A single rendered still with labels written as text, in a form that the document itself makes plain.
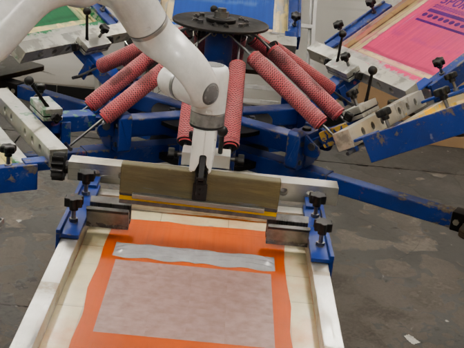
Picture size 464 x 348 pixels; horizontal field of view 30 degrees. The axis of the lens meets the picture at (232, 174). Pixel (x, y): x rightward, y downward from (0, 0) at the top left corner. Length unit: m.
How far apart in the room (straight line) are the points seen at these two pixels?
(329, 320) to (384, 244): 2.81
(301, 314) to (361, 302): 2.14
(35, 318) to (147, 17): 0.59
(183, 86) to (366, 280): 2.47
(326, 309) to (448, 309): 2.29
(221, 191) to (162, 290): 0.28
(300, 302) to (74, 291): 0.46
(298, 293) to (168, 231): 0.38
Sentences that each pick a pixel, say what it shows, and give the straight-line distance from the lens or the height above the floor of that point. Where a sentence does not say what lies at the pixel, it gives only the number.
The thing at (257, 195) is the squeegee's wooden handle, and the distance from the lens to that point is 1.93.
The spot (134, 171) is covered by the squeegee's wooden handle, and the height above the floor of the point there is 1.13.
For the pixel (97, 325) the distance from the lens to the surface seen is 1.67.
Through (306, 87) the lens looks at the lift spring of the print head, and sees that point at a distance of 2.64.
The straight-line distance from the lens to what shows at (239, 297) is 1.80.
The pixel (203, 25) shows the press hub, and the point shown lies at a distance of 2.62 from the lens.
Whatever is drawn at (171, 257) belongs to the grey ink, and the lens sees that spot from 1.93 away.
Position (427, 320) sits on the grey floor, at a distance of 3.87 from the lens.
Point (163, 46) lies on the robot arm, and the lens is 1.70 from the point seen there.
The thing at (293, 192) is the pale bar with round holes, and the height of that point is 1.02.
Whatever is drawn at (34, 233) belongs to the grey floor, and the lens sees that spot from 4.24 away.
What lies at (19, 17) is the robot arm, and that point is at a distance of 1.50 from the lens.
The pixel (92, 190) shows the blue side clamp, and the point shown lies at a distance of 2.14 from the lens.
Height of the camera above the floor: 1.82
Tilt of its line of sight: 21 degrees down
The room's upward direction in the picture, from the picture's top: 6 degrees clockwise
